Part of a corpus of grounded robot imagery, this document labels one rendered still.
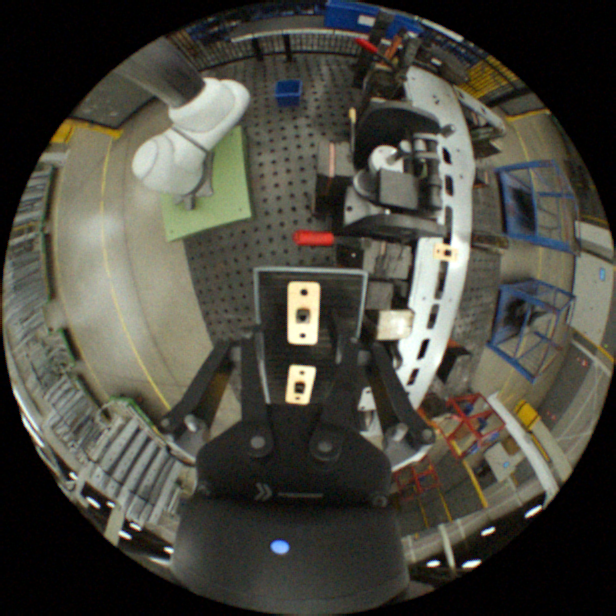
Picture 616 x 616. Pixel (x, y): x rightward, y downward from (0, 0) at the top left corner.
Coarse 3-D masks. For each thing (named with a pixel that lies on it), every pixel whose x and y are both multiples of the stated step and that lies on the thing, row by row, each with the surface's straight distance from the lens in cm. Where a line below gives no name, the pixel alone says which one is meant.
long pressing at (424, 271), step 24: (408, 72) 76; (408, 96) 63; (432, 96) 72; (456, 120) 71; (456, 144) 63; (456, 168) 58; (456, 192) 55; (456, 216) 54; (432, 240) 48; (456, 240) 53; (432, 264) 48; (456, 264) 54; (408, 288) 46; (432, 288) 49; (456, 288) 55; (456, 312) 59; (432, 336) 56; (408, 360) 56; (432, 360) 62
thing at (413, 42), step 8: (408, 32) 55; (408, 40) 53; (416, 40) 53; (424, 40) 56; (408, 48) 54; (416, 48) 54; (400, 56) 58; (408, 56) 55; (400, 64) 57; (408, 64) 57; (400, 72) 59
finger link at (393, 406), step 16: (384, 352) 15; (368, 368) 16; (384, 368) 13; (384, 384) 12; (400, 384) 12; (384, 400) 12; (400, 400) 11; (384, 416) 12; (400, 416) 10; (416, 416) 11; (384, 432) 12; (416, 432) 10; (432, 432) 10; (416, 448) 10
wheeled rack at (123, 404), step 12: (120, 396) 445; (108, 408) 442; (120, 408) 440; (132, 408) 375; (96, 420) 412; (144, 420) 381; (156, 432) 392; (168, 456) 492; (132, 492) 421; (180, 492) 448
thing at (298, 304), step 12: (288, 288) 22; (300, 288) 22; (312, 288) 22; (288, 300) 22; (300, 300) 22; (312, 300) 22; (288, 312) 23; (300, 312) 22; (312, 312) 23; (288, 324) 24; (300, 324) 23; (312, 324) 23; (312, 336) 24
